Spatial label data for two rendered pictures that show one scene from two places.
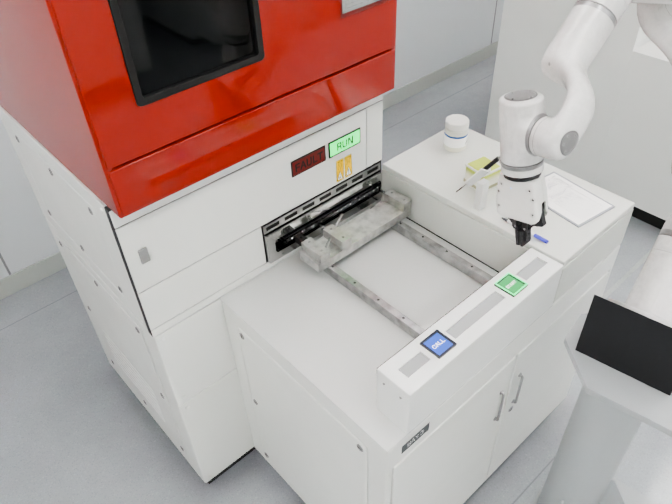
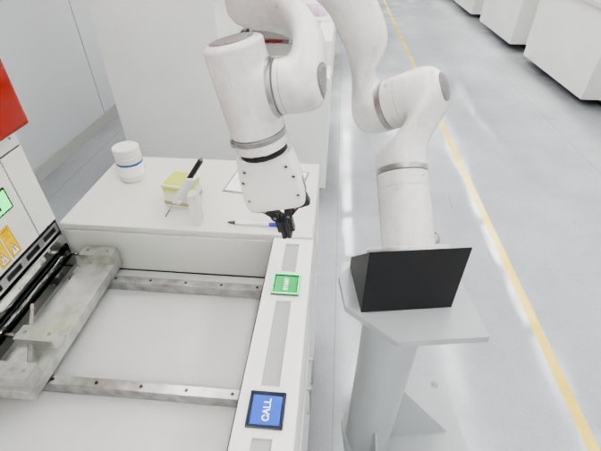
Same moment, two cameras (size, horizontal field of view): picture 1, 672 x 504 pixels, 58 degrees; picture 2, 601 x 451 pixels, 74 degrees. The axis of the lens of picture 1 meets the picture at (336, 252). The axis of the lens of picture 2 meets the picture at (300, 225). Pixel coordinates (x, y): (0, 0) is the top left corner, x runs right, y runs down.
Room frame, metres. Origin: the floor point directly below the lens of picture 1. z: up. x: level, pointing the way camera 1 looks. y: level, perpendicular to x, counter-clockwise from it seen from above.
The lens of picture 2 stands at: (0.59, -0.04, 1.55)
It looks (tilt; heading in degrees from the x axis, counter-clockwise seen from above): 38 degrees down; 315
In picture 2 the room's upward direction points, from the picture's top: straight up
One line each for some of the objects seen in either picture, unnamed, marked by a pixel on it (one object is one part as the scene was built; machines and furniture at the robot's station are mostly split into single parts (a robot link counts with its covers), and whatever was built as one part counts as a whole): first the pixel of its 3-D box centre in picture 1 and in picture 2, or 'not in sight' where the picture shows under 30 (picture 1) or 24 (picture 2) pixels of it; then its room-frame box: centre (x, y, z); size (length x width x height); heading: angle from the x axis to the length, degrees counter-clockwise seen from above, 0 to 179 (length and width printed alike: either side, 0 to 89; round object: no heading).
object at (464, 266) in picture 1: (434, 247); (169, 285); (1.30, -0.28, 0.84); 0.50 x 0.02 x 0.03; 40
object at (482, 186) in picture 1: (477, 184); (187, 199); (1.32, -0.38, 1.03); 0.06 x 0.04 x 0.13; 40
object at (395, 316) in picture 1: (366, 295); (121, 388); (1.13, -0.07, 0.84); 0.50 x 0.02 x 0.03; 40
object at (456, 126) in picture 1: (456, 133); (129, 161); (1.62, -0.38, 1.01); 0.07 x 0.07 x 0.10
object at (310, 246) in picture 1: (315, 249); (13, 373); (1.25, 0.06, 0.89); 0.08 x 0.03 x 0.03; 40
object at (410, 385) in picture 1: (473, 333); (279, 359); (0.93, -0.31, 0.89); 0.55 x 0.09 x 0.14; 130
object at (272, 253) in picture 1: (327, 215); (10, 316); (1.40, 0.02, 0.89); 0.44 x 0.02 x 0.10; 130
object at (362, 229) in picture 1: (357, 232); (66, 315); (1.35, -0.06, 0.87); 0.36 x 0.08 x 0.03; 130
